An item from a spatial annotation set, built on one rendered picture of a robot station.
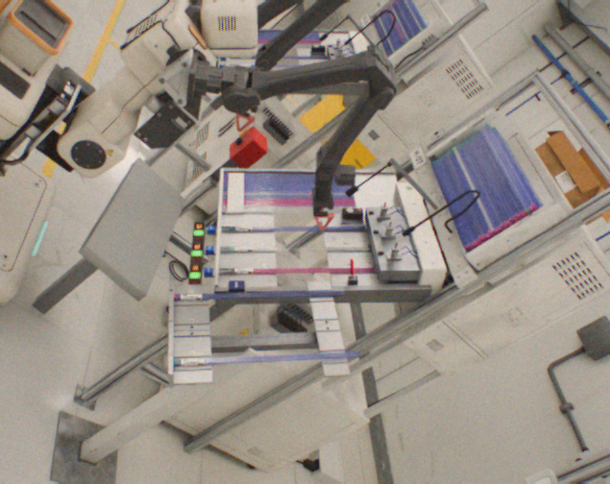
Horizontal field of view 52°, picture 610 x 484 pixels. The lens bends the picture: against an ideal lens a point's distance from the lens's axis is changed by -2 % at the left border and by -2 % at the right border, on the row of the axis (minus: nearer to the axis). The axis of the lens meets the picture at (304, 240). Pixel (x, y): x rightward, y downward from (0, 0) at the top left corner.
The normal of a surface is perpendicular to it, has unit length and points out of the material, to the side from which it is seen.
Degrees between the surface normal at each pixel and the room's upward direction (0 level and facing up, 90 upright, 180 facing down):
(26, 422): 0
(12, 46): 92
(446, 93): 90
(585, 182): 75
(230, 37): 90
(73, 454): 0
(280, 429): 90
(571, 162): 81
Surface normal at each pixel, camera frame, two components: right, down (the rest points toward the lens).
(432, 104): 0.07, 0.65
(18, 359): 0.76, -0.53
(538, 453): -0.65, -0.56
